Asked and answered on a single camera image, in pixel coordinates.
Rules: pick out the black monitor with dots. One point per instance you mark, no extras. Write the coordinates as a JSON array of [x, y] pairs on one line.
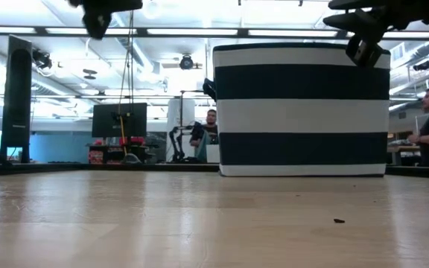
[[104, 121]]

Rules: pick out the white box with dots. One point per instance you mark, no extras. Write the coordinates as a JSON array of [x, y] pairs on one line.
[[212, 154]]

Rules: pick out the black light bar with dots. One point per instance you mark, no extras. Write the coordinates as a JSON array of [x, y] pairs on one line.
[[242, 32]]

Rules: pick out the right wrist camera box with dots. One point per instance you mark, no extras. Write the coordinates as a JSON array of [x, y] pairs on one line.
[[363, 52]]

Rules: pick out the navy white striped fabric bin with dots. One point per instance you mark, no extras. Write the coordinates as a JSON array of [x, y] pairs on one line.
[[300, 115]]

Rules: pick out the black background robot arm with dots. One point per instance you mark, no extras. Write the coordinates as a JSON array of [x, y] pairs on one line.
[[197, 131]]

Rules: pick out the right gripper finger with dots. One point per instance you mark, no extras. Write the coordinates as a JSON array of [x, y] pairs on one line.
[[359, 26], [352, 4]]

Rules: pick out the black round camera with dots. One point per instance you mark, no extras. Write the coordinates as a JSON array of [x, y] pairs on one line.
[[186, 62]]

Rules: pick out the wooden desk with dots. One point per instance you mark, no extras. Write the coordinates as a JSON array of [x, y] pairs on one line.
[[404, 149]]

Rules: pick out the yellow pole grey base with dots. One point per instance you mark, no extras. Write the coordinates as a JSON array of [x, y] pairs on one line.
[[130, 160]]

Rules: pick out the small dark crumb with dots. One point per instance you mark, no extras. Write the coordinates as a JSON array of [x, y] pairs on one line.
[[339, 221]]

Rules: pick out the black hanging camera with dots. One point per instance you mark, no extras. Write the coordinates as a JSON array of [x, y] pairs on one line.
[[421, 66], [42, 59]]

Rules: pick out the red storage boxes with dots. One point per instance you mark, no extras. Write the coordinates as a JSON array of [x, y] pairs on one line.
[[97, 156]]

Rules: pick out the person's hand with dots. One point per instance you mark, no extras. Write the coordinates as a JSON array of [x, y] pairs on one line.
[[413, 139]]

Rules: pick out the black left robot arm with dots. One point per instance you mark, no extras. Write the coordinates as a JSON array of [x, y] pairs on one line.
[[16, 97]]

